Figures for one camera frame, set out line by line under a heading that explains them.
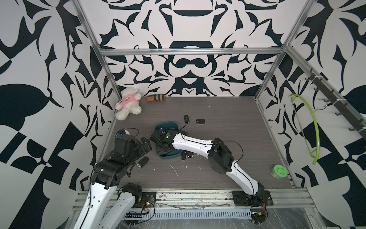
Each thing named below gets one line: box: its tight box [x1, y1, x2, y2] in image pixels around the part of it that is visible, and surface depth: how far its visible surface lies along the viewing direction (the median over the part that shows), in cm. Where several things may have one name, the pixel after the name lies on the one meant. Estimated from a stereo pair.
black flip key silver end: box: [180, 149, 186, 162], surface depth 91 cm
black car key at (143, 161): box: [136, 156, 149, 169], surface depth 88 cm
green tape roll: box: [270, 164, 289, 179], surface depth 81 cm
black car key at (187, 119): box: [183, 114, 190, 125], surface depth 107 cm
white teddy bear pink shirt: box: [114, 86, 143, 121], surface depth 109 cm
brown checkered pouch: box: [145, 93, 166, 102], surface depth 118 cm
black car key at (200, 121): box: [195, 118, 206, 125], surface depth 107 cm
